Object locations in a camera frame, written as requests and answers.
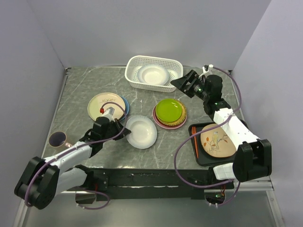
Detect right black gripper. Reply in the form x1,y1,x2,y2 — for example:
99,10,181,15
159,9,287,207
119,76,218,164
170,70,210,102

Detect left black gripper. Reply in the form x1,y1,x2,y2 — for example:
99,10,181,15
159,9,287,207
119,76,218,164
101,118,131,142

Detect white scalloped deep plate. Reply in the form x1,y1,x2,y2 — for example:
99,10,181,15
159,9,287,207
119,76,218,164
137,64,169,85

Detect cream plate with branch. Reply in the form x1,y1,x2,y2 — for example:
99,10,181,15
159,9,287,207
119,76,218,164
87,92,126,121

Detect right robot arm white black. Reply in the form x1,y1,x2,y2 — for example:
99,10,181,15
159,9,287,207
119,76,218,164
171,70,272,188

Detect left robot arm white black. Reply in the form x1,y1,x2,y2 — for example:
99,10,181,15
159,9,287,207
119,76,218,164
14,117,131,210

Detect blue plate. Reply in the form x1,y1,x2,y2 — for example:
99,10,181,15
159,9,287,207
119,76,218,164
119,96,130,121

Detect green plastic plate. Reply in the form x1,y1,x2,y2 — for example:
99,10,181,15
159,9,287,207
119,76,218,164
155,98,182,122

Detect white perforated plastic basket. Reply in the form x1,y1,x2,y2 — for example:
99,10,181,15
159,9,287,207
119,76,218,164
125,55,183,93

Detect yellow woven plate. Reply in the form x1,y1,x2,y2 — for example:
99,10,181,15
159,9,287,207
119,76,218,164
158,100,187,126

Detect pink plate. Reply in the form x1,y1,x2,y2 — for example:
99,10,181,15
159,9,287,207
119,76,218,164
152,107,187,130

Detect orange plastic fork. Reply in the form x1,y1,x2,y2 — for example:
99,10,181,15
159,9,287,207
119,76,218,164
191,126,199,158

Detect peach plate with bird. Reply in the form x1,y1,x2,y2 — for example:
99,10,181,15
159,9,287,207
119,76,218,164
200,127,237,158

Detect black plastic tray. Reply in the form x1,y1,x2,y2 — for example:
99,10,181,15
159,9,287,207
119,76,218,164
191,135,236,166

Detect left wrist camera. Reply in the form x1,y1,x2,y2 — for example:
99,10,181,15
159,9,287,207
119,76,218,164
100,107,115,121

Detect black base frame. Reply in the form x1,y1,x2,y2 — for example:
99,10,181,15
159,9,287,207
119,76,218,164
78,165,219,200

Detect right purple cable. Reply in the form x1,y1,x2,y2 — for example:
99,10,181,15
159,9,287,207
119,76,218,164
174,66,242,206

